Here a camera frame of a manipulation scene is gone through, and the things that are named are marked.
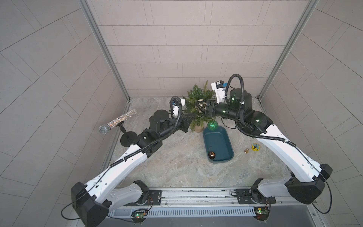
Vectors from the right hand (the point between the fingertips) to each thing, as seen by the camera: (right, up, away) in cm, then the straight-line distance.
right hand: (197, 104), depth 61 cm
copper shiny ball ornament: (+10, -29, +21) cm, 38 cm away
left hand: (0, -5, +3) cm, 6 cm away
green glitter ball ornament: (+8, -10, +9) cm, 16 cm away
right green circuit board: (+32, -53, +7) cm, 62 cm away
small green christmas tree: (+2, -9, +18) cm, 20 cm away
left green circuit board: (-27, -51, +3) cm, 58 cm away
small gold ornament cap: (+32, -29, +25) cm, 50 cm away
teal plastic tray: (+16, -24, +30) cm, 41 cm away
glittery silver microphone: (-46, -12, +9) cm, 48 cm away
